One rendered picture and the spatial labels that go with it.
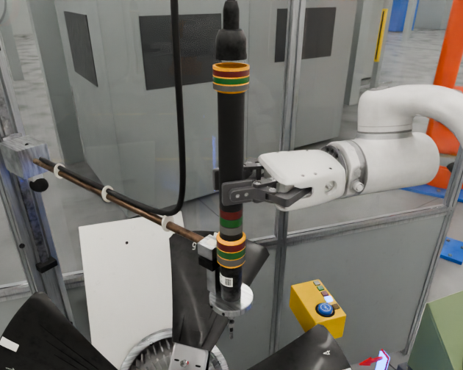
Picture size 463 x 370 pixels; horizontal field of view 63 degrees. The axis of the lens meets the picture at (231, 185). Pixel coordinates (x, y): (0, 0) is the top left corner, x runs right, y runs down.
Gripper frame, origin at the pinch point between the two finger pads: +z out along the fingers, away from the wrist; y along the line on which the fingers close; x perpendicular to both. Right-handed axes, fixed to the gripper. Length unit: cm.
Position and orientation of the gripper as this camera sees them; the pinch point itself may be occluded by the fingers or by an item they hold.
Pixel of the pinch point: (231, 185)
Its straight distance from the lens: 51.4
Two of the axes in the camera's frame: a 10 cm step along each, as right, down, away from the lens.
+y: -3.0, -4.3, 8.5
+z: -9.5, 1.3, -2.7
